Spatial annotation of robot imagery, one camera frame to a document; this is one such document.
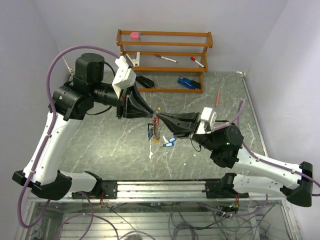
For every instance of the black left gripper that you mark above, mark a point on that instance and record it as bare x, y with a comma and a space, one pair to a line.
131, 104

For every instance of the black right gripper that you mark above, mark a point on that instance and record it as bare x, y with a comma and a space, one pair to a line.
183, 129

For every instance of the large keyring with keys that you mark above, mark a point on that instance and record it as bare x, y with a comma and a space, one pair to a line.
154, 130

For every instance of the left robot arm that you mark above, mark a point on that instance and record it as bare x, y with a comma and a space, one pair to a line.
71, 102

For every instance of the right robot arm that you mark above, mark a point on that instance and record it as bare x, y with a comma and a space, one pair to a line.
227, 150

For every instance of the blue key tag pair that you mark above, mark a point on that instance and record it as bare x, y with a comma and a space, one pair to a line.
170, 142

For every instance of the black stapler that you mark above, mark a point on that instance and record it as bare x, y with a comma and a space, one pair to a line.
145, 82

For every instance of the blue stapler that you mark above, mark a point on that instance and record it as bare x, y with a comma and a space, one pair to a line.
189, 84

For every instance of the orange pencil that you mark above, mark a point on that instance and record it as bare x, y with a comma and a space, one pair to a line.
217, 97

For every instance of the white clip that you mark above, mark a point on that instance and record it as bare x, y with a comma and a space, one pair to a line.
134, 62

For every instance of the wooden three-tier shelf rack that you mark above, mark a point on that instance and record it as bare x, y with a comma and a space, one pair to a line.
199, 56

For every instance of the red-capped white marker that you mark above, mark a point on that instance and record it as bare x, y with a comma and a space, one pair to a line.
197, 62

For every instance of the pink eraser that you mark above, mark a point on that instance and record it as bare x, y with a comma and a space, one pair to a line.
135, 36

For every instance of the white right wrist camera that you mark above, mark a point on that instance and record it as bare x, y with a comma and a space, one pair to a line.
207, 119

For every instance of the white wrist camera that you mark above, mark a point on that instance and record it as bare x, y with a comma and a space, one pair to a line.
207, 119
125, 76

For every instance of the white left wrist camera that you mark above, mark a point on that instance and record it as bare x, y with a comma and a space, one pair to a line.
125, 76

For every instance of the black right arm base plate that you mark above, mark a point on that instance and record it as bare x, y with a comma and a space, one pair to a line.
213, 190

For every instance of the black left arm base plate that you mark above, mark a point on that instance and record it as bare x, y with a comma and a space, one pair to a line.
109, 188

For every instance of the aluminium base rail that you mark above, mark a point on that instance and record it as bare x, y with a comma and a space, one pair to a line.
185, 191

